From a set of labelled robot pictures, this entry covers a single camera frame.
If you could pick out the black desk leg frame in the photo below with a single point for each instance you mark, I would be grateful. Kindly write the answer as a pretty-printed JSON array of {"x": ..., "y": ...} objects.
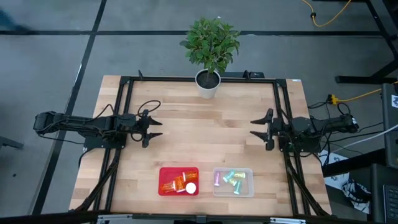
[{"x": 357, "y": 79}]

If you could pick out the orange pill bottle white cap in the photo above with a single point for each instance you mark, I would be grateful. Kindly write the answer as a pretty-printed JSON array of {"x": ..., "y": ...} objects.
[
  {"x": 179, "y": 183},
  {"x": 168, "y": 187},
  {"x": 191, "y": 175},
  {"x": 190, "y": 188}
]

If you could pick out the clear plastic bin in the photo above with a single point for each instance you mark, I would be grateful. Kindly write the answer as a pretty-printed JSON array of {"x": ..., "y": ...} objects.
[{"x": 247, "y": 189}]

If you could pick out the white plant pot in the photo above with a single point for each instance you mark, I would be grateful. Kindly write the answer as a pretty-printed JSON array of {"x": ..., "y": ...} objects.
[{"x": 207, "y": 91}]

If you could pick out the black metal table frame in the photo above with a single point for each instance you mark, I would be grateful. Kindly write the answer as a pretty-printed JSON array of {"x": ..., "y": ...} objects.
[{"x": 155, "y": 79}]

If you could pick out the grey computer tower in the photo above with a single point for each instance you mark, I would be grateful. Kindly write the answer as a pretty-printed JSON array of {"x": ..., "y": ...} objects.
[{"x": 390, "y": 130}]

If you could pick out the teal small vial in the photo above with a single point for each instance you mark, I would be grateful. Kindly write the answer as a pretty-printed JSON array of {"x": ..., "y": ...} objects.
[
  {"x": 238, "y": 187},
  {"x": 229, "y": 176}
]

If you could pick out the purple small vial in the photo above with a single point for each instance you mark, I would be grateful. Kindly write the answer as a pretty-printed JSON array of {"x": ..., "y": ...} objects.
[{"x": 216, "y": 180}]

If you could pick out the black equipment box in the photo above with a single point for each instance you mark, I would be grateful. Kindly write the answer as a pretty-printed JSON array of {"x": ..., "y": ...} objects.
[{"x": 377, "y": 193}]

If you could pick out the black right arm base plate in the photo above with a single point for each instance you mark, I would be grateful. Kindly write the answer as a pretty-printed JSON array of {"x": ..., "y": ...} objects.
[{"x": 311, "y": 148}]

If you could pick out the grey furniture leg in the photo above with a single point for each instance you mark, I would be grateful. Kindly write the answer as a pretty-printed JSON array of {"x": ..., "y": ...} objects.
[{"x": 9, "y": 143}]

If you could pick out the white black patterned bag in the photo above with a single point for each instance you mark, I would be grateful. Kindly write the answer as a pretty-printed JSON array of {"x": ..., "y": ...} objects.
[{"x": 354, "y": 189}]

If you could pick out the green leafy plant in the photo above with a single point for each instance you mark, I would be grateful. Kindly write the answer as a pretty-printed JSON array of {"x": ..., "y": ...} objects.
[{"x": 211, "y": 43}]

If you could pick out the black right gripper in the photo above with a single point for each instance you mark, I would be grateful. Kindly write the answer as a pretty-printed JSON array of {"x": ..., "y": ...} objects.
[{"x": 276, "y": 129}]

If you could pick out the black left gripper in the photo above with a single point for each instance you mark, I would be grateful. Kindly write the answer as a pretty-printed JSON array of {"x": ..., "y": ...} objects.
[{"x": 143, "y": 126}]

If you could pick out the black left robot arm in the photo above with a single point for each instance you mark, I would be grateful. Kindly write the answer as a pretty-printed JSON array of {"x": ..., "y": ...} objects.
[{"x": 87, "y": 124}]

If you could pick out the black bracket device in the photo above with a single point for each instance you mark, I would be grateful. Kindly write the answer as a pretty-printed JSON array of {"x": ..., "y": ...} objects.
[{"x": 255, "y": 74}]

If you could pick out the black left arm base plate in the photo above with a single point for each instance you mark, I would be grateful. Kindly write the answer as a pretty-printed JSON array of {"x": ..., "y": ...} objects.
[{"x": 102, "y": 143}]

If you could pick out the red plastic bin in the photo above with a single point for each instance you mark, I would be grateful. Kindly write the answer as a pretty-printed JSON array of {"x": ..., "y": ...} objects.
[{"x": 164, "y": 172}]

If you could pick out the yellow small vial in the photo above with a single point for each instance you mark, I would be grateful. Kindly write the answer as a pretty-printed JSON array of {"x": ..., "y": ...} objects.
[
  {"x": 240, "y": 175},
  {"x": 233, "y": 182}
]

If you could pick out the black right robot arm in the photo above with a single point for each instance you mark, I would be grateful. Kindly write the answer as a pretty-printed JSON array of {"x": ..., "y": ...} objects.
[{"x": 326, "y": 124}]

